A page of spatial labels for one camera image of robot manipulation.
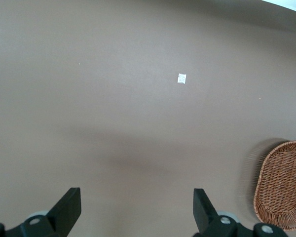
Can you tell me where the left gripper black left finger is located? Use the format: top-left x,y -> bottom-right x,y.
0,187 -> 82,237

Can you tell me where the brown table cloth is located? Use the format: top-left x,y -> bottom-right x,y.
0,0 -> 296,237

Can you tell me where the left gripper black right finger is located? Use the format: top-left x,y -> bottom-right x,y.
192,188 -> 291,237

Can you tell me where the oval brown wicker basket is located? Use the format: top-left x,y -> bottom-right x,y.
253,140 -> 296,232

